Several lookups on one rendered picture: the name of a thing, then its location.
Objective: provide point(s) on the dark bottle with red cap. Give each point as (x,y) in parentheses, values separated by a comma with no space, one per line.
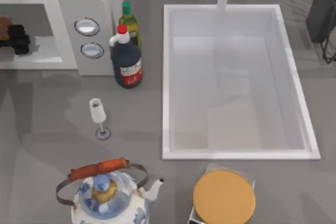
(126,61)

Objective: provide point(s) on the white sink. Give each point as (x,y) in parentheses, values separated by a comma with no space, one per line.
(231,82)

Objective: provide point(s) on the white wine glass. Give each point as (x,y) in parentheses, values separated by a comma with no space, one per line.
(97,111)

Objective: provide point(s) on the green bottle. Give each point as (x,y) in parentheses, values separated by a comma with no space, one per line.
(129,22)

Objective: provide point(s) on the small microwave knob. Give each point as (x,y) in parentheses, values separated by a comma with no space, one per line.
(91,50)

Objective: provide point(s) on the large microwave knob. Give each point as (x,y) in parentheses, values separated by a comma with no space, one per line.
(86,26)

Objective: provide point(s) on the round orange board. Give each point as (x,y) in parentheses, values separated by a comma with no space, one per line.
(224,197)

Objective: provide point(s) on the blue and white kettle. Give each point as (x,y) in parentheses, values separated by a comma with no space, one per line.
(110,203)

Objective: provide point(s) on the pale microwave oven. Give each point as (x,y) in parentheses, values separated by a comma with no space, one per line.
(89,6)

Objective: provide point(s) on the black blocky object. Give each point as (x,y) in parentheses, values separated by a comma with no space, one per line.
(19,41)

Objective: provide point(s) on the brown bread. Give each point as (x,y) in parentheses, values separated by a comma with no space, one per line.
(3,27)

